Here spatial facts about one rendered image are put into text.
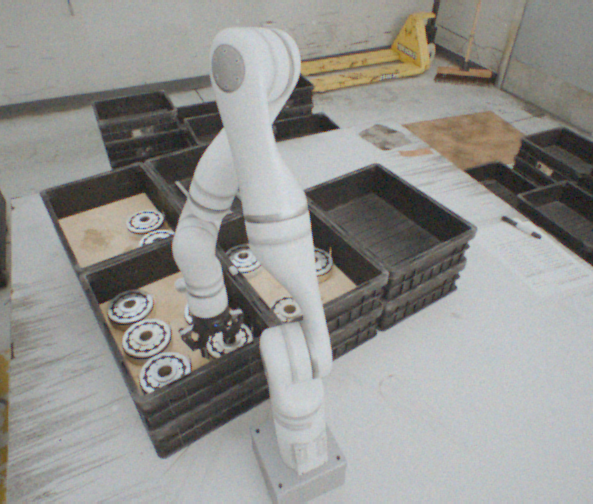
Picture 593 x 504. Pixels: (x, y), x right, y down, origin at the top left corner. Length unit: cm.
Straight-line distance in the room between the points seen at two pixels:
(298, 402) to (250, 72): 50
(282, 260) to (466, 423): 68
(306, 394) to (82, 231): 91
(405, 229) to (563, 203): 128
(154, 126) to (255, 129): 209
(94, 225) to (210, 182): 82
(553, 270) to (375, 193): 57
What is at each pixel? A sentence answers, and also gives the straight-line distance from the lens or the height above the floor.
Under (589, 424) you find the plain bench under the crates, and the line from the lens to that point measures 130.
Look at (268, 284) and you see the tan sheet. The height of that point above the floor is 83.
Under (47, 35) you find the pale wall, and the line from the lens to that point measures 425.
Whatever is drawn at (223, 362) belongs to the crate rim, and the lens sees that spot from 94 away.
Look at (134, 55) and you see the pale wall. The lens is 433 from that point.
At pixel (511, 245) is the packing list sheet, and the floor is 70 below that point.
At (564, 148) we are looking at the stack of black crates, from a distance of 303.
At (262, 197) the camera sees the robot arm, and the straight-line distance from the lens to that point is 63.
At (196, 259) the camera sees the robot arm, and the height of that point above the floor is 116.
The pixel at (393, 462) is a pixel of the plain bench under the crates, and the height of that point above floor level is 70.
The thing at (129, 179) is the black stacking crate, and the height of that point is 89.
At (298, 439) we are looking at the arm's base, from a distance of 88.
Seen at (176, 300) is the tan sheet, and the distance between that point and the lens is 120.
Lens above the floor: 168
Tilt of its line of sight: 41 degrees down
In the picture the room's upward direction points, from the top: straight up
